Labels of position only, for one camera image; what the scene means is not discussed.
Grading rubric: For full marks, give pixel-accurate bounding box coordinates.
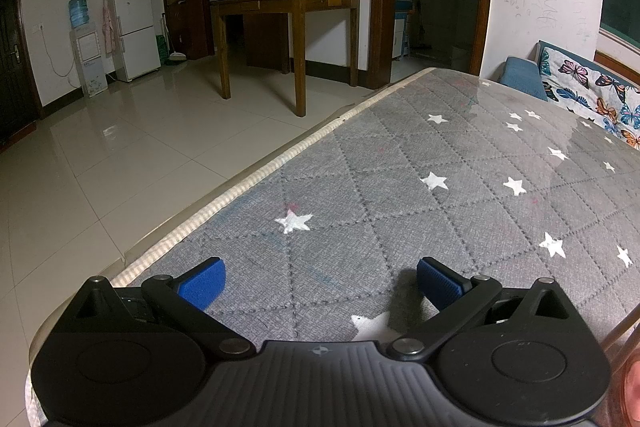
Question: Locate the dark entrance door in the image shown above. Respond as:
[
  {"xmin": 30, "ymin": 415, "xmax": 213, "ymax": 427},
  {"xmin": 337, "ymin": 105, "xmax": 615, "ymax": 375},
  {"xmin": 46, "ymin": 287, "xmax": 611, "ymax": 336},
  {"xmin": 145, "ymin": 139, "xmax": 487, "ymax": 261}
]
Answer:
[{"xmin": 0, "ymin": 0, "xmax": 44, "ymax": 152}]

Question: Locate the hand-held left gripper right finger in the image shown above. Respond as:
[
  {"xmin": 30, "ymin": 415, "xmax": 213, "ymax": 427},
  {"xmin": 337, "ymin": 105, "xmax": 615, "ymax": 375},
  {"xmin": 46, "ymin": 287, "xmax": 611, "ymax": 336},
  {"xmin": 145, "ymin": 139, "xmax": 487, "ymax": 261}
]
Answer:
[{"xmin": 387, "ymin": 257, "xmax": 571, "ymax": 361}]

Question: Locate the pink hanging cloth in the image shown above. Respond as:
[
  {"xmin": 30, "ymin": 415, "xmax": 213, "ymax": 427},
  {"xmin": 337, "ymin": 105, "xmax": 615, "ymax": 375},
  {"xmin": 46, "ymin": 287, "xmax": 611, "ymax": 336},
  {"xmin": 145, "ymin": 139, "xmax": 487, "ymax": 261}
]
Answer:
[{"xmin": 101, "ymin": 4, "xmax": 117, "ymax": 56}]

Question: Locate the thin white power cord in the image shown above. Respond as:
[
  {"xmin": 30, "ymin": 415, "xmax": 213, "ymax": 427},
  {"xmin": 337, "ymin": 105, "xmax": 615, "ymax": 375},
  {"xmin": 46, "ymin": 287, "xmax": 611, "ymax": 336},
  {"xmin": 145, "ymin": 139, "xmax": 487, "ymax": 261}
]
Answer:
[{"xmin": 40, "ymin": 32, "xmax": 82, "ymax": 80}]

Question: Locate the blue and white cabinet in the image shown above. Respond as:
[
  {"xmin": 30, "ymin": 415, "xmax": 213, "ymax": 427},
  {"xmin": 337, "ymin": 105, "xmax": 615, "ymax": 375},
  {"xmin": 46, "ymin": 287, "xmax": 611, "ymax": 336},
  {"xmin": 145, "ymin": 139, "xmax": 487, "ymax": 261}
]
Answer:
[{"xmin": 394, "ymin": 2, "xmax": 416, "ymax": 58}]

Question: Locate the blue sofa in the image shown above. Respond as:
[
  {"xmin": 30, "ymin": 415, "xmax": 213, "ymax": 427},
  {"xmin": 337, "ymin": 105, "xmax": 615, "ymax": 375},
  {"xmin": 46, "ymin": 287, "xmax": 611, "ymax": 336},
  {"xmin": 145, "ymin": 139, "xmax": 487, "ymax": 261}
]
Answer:
[{"xmin": 500, "ymin": 41, "xmax": 640, "ymax": 104}]

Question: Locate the grey star quilted table cover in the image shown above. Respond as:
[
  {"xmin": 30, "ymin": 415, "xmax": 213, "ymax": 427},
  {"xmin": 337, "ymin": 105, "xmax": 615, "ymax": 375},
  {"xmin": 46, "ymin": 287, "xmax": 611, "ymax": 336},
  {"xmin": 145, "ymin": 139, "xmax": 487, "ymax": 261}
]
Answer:
[{"xmin": 25, "ymin": 67, "xmax": 640, "ymax": 427}]

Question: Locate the light wooden chair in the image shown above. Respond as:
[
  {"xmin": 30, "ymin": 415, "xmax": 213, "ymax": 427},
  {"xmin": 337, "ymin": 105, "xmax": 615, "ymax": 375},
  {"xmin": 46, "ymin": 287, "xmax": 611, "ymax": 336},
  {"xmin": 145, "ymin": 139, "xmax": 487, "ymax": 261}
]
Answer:
[{"xmin": 600, "ymin": 307, "xmax": 640, "ymax": 369}]

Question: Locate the white refrigerator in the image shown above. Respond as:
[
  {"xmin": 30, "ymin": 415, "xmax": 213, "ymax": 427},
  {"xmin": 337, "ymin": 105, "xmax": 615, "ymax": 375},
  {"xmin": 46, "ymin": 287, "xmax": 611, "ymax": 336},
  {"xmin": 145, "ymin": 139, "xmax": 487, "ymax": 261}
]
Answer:
[{"xmin": 110, "ymin": 0, "xmax": 162, "ymax": 82}]

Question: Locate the blue water jug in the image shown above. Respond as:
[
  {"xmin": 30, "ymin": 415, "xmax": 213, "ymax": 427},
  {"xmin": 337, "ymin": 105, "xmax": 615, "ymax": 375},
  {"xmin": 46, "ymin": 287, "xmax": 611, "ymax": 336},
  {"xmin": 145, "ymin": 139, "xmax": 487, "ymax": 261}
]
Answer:
[{"xmin": 67, "ymin": 0, "xmax": 91, "ymax": 28}]

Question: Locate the pink blurry object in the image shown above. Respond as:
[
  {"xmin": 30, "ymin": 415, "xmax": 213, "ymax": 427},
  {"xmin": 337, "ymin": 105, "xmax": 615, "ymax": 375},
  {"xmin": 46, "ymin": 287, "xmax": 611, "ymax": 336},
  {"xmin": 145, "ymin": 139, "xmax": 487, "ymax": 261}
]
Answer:
[{"xmin": 612, "ymin": 347, "xmax": 640, "ymax": 427}]

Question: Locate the white water dispenser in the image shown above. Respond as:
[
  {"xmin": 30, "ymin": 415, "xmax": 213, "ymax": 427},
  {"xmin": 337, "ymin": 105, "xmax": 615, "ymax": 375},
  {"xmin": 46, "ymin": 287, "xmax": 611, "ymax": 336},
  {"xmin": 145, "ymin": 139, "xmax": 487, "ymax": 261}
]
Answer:
[{"xmin": 69, "ymin": 24, "xmax": 108, "ymax": 99}]

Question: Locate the butterfly print blanket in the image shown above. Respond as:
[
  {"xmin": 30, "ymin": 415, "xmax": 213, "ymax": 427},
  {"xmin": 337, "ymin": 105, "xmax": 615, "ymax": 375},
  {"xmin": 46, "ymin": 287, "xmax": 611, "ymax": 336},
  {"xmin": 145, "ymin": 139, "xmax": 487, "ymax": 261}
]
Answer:
[{"xmin": 539, "ymin": 47, "xmax": 640, "ymax": 152}]

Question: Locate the wooden wall rail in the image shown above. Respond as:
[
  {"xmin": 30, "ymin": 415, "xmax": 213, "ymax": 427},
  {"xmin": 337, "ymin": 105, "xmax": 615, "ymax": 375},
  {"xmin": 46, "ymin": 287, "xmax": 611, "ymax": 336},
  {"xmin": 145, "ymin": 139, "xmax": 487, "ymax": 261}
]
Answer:
[{"xmin": 595, "ymin": 49, "xmax": 640, "ymax": 88}]

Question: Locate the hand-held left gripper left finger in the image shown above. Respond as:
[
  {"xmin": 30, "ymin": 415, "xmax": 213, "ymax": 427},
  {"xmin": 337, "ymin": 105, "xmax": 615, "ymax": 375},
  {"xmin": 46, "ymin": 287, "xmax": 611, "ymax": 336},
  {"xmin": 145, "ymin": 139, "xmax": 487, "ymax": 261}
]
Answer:
[{"xmin": 75, "ymin": 257, "xmax": 253, "ymax": 356}]

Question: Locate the brown wooden table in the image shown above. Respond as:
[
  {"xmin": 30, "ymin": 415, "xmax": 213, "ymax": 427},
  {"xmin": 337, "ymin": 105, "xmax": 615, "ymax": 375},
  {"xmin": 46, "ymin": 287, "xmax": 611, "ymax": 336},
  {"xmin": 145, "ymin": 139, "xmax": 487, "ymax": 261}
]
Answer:
[{"xmin": 210, "ymin": 0, "xmax": 363, "ymax": 118}]

